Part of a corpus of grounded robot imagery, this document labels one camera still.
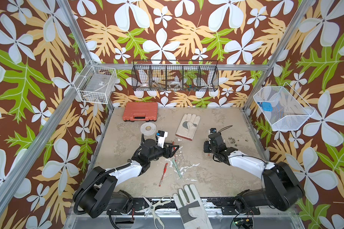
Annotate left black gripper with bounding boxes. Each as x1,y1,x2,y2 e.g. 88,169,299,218
148,141,179,163

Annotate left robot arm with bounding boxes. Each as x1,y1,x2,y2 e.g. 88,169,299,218
73,139,180,218

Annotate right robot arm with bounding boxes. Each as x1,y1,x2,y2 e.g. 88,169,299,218
204,128,305,213

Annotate light green pen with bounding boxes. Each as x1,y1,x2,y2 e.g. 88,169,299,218
173,160,183,179

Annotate red gel pen left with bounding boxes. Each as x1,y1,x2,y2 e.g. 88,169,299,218
159,163,169,187

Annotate beige work glove far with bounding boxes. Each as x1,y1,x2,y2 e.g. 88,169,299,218
175,113,201,141

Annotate beige work glove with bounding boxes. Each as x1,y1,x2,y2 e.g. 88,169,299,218
173,184,212,229
175,113,201,141

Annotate red plastic tool case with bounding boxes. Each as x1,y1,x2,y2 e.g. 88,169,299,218
122,102,158,122

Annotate blue object in basket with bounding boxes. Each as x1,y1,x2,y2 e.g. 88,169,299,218
260,102,273,112

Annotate beige work glove near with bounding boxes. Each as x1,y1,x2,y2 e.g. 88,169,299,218
173,184,212,229

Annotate white tape roll in basket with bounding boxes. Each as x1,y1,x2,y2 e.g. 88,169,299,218
169,81,182,88

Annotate white mesh basket right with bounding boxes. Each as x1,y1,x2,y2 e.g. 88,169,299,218
253,86,315,132

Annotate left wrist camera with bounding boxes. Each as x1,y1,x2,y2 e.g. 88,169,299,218
155,130,168,148

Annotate white handled scissors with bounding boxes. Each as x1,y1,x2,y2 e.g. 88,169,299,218
136,196,172,229

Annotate black wire basket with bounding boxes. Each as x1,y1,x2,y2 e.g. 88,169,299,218
131,60,219,92

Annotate white wire basket left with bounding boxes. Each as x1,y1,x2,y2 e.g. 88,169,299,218
75,64,118,104

